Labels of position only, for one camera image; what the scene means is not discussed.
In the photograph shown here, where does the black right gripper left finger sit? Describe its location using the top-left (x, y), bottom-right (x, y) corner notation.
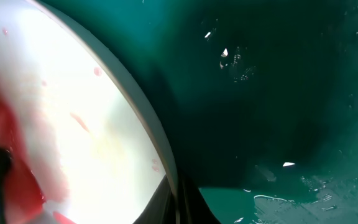
top-left (134, 176), bottom-right (176, 224)

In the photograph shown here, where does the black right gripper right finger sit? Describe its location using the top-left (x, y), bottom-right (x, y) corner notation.
top-left (178, 174), bottom-right (220, 224)

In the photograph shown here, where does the light blue plate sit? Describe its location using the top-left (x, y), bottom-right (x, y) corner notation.
top-left (0, 1), bottom-right (180, 223)

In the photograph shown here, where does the teal plastic tray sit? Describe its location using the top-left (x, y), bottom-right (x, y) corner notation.
top-left (48, 0), bottom-right (358, 223)

